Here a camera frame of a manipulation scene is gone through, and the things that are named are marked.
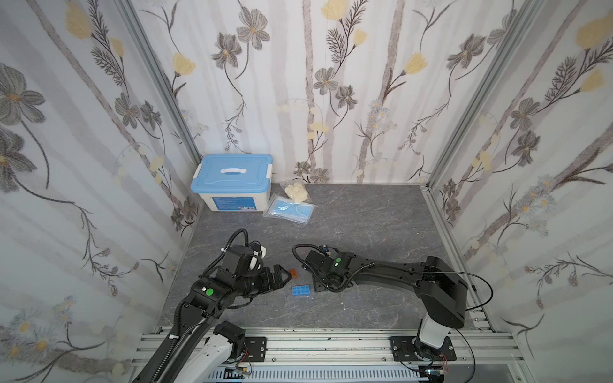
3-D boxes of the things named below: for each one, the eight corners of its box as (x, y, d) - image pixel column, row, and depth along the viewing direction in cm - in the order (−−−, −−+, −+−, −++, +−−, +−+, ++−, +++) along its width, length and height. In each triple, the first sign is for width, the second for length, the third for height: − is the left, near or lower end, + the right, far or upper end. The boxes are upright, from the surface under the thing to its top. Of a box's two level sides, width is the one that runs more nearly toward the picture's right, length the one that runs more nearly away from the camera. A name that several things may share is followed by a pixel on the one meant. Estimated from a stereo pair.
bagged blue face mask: (262, 215, 111) (261, 212, 110) (273, 196, 119) (273, 193, 117) (306, 228, 107) (306, 225, 105) (315, 207, 115) (315, 204, 113)
